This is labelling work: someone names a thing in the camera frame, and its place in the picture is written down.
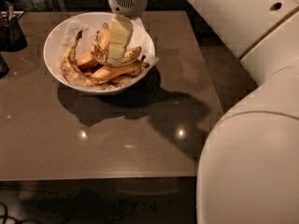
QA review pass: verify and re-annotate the white paper liner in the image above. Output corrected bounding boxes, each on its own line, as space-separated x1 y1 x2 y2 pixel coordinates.
59 10 160 91

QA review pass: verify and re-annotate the black cable on floor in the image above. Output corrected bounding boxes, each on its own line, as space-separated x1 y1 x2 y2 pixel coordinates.
0 201 43 224

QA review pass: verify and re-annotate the dark object at left edge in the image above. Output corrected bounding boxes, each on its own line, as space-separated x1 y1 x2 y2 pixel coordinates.
0 55 9 78

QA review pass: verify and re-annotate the lower yellow banana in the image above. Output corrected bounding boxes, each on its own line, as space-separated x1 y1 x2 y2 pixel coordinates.
92 60 150 80

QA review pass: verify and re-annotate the spotted ripe banana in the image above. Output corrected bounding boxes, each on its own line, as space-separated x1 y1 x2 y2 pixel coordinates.
89 31 142 67

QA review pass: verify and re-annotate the brown banana peel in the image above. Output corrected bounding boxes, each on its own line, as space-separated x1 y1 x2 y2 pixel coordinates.
61 31 108 91

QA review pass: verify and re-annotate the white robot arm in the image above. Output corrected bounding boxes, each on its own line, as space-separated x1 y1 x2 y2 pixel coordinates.
187 0 299 224

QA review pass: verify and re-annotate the upright yellow banana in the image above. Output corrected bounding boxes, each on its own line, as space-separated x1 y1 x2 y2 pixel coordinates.
76 22 111 70

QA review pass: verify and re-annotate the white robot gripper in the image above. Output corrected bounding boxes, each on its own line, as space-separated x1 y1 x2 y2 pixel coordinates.
108 0 149 66

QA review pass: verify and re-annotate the black mesh pen holder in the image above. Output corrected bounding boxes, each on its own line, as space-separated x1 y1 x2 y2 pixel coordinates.
0 2 27 52

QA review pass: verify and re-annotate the white round bowl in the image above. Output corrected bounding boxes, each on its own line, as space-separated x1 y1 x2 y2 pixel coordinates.
43 12 158 95

